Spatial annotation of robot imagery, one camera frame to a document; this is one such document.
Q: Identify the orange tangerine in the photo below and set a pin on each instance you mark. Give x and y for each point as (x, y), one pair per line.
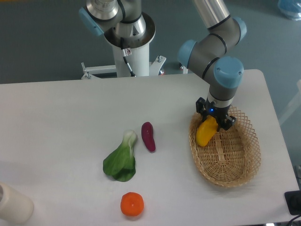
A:
(132, 204)

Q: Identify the woven bamboo basket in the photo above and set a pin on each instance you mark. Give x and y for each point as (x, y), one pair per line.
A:
(231, 158)

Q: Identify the yellow mango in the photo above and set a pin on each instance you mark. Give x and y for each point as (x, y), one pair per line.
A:
(206, 131)

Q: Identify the cream cylindrical bottle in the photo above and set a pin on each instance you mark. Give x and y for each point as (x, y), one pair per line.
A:
(15, 207)

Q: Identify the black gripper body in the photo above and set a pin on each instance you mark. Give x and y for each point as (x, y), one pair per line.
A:
(218, 113)

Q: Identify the black device with cable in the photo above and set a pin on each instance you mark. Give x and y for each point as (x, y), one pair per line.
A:
(293, 201)

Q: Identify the blue plastic bag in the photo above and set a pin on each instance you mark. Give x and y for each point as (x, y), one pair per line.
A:
(290, 8)

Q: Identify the green bok choy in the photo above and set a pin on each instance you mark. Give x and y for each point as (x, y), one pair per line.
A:
(120, 164)

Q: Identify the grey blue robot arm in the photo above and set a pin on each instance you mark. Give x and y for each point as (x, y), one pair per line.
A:
(207, 58)

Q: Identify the purple sweet potato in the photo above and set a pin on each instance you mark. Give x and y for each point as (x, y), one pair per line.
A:
(147, 136)

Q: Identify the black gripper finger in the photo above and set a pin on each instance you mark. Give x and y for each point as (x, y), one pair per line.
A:
(225, 123)
(201, 108)

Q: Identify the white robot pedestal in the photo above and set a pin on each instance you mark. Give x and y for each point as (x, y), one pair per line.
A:
(130, 46)

